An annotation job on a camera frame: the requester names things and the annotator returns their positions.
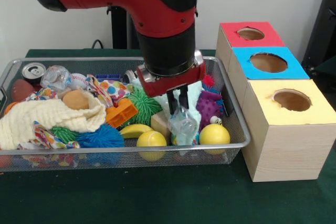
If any black chair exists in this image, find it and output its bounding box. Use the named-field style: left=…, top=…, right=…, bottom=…
left=301, top=0, right=336, bottom=72

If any dark green table cloth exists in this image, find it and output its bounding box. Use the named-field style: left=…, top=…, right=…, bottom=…
left=0, top=48, right=336, bottom=224

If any shallow metal mesh bin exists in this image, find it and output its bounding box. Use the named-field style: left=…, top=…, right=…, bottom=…
left=0, top=56, right=251, bottom=174

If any orange plastic block toy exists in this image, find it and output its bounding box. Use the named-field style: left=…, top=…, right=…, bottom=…
left=106, top=98, right=139, bottom=128

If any wooden cube block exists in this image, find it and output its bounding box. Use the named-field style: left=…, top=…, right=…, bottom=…
left=151, top=112, right=171, bottom=137

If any mint green cloth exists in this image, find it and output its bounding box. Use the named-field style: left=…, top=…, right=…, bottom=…
left=131, top=78, right=203, bottom=146

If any blue stringy koosh ball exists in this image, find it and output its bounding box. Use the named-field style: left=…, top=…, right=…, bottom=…
left=76, top=124, right=124, bottom=148

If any crushed clear plastic bottle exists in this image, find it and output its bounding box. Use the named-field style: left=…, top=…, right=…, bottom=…
left=167, top=105, right=199, bottom=138

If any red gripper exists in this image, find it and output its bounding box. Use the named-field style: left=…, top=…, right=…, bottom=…
left=135, top=49, right=207, bottom=120

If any cream yellow cloth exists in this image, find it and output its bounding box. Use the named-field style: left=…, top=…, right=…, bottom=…
left=0, top=89, right=107, bottom=151

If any tan foam ball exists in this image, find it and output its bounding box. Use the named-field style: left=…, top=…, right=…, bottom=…
left=62, top=89, right=90, bottom=110

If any wooden box with three holes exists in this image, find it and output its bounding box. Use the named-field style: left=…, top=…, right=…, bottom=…
left=215, top=21, right=336, bottom=183

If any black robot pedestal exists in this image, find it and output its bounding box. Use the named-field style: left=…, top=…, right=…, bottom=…
left=106, top=0, right=212, bottom=50

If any purple spiky ball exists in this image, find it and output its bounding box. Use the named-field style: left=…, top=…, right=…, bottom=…
left=195, top=91, right=224, bottom=124

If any green stringy koosh ball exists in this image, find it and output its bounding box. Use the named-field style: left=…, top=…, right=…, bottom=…
left=127, top=87, right=162, bottom=125

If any silver topped drink can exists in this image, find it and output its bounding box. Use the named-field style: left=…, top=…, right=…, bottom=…
left=21, top=62, right=47, bottom=86

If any yellow smooth ball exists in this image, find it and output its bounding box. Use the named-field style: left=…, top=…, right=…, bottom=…
left=198, top=124, right=231, bottom=155

